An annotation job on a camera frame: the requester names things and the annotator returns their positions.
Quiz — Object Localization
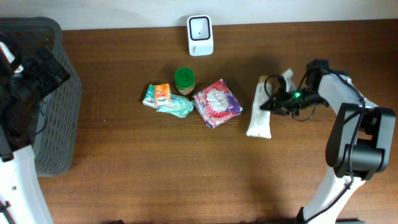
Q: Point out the orange tissue pack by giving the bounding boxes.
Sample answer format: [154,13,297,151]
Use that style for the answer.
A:
[154,83,171,107]

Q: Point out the white bamboo print tube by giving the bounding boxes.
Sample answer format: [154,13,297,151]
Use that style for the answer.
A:
[246,75,272,139]

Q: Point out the green lid jar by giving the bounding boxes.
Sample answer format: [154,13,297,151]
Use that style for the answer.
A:
[174,67,195,95]

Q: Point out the teal tissue pack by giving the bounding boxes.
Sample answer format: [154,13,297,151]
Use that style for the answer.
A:
[142,85,157,109]

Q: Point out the teal wipes packet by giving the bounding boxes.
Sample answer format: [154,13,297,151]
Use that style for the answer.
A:
[156,94,194,118]

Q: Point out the grey plastic mesh basket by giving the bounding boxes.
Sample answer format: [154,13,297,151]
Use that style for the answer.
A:
[1,17,82,177]

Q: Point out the red purple snack packet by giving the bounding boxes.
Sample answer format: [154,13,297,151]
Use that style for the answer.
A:
[193,79,243,129]

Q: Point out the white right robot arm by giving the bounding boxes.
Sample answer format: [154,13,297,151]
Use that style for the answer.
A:
[259,59,396,223]

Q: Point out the white barcode scanner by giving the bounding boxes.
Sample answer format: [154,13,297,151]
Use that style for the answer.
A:
[187,15,214,57]

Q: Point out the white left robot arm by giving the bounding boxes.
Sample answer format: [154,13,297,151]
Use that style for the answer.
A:
[1,35,71,223]

